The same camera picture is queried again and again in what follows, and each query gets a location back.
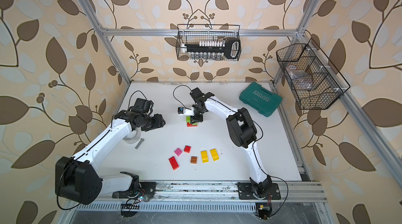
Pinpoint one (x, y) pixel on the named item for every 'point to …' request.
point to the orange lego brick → (193, 159)
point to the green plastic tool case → (261, 99)
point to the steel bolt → (139, 143)
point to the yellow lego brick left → (204, 154)
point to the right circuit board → (264, 210)
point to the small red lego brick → (187, 149)
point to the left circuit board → (130, 206)
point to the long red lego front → (174, 163)
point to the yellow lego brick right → (214, 154)
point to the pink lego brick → (178, 152)
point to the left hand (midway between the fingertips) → (159, 121)
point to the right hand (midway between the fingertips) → (193, 117)
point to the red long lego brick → (189, 125)
